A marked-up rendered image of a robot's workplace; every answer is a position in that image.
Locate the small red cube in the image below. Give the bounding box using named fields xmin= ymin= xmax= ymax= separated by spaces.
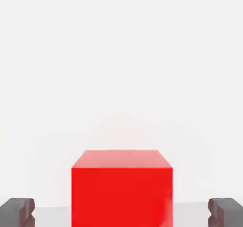
xmin=71 ymin=149 xmax=173 ymax=227

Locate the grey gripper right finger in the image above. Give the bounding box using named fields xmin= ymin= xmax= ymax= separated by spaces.
xmin=208 ymin=198 xmax=243 ymax=227

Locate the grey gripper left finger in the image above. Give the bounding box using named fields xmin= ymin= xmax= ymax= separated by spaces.
xmin=0 ymin=197 xmax=36 ymax=227

